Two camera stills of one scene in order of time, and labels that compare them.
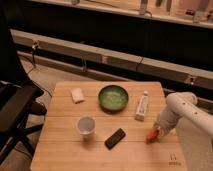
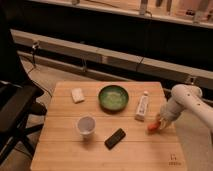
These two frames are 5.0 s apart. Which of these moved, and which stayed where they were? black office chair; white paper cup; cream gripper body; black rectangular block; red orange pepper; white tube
Moved: red orange pepper; cream gripper body
Stayed: black office chair; white tube; white paper cup; black rectangular block
